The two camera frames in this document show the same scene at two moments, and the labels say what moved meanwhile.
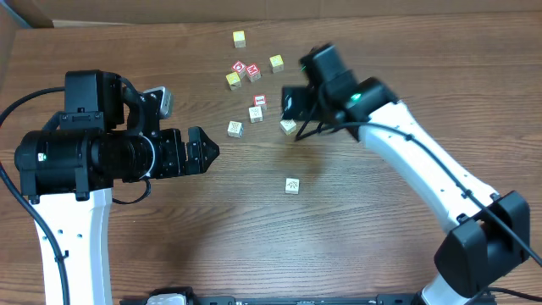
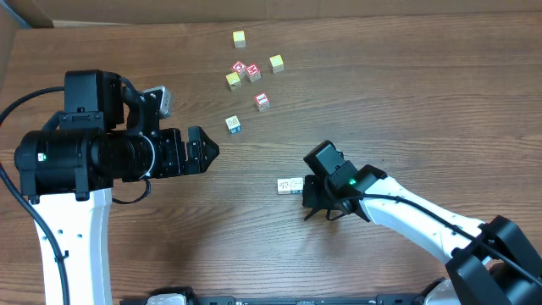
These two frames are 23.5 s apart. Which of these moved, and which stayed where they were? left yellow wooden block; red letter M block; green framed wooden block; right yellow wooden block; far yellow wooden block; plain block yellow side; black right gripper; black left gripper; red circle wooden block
Moved: black right gripper; green framed wooden block; plain block yellow side
Stayed: red letter M block; right yellow wooden block; left yellow wooden block; red circle wooden block; black left gripper; far yellow wooden block
